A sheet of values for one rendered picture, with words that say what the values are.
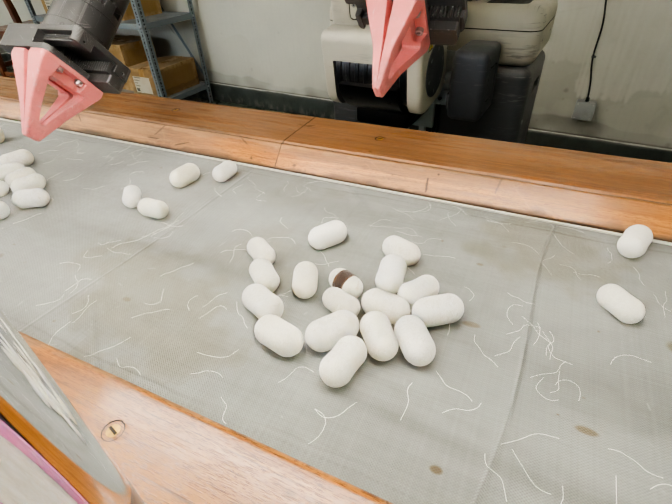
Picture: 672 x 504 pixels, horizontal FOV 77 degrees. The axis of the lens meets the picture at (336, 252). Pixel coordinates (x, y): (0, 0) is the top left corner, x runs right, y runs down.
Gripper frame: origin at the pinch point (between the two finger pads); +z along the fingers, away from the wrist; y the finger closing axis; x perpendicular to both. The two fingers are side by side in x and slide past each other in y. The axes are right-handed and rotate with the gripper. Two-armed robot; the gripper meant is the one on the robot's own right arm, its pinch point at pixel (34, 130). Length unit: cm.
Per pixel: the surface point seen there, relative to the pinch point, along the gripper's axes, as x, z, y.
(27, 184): 5.4, 4.4, -6.4
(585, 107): 168, -116, 62
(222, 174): 11.9, -3.0, 12.9
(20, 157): 7.8, 1.0, -13.6
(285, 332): 0.0, 10.6, 31.7
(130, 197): 6.7, 3.0, 7.3
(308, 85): 183, -126, -89
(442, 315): 4.3, 6.5, 40.6
